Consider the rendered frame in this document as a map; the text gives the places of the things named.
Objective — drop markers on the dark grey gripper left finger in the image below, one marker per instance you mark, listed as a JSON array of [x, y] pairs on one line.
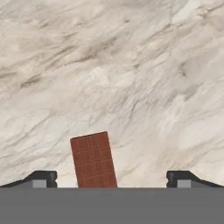
[[43, 176]]

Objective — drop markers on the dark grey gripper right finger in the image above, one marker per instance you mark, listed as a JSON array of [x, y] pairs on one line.
[[180, 176]]

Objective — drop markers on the brown chocolate bar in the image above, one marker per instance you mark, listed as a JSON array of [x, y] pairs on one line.
[[93, 162]]

